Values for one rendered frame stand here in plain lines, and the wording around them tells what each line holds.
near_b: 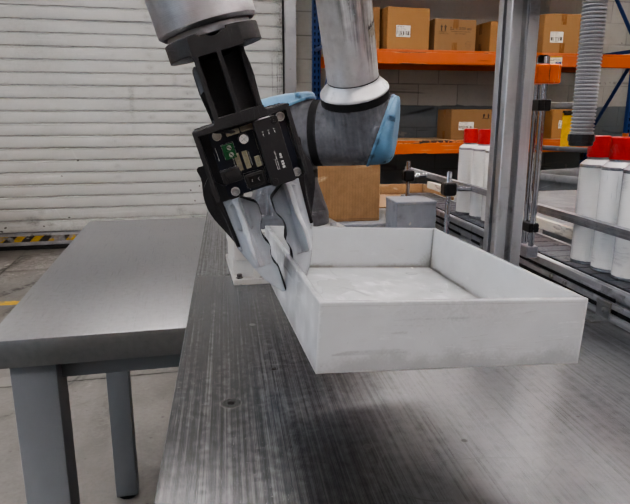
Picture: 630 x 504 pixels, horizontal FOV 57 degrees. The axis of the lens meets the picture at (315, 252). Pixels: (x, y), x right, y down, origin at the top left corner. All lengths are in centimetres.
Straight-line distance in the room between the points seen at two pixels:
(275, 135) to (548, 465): 35
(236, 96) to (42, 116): 492
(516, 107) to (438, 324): 61
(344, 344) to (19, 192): 510
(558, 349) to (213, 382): 37
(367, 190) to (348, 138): 53
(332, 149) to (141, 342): 44
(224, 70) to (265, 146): 6
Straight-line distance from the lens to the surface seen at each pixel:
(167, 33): 45
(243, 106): 44
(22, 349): 87
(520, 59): 97
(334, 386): 65
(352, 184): 149
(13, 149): 540
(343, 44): 94
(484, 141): 140
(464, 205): 146
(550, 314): 45
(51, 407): 92
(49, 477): 97
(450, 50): 500
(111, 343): 85
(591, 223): 98
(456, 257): 64
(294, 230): 49
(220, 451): 55
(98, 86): 527
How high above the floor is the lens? 112
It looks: 13 degrees down
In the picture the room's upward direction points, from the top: straight up
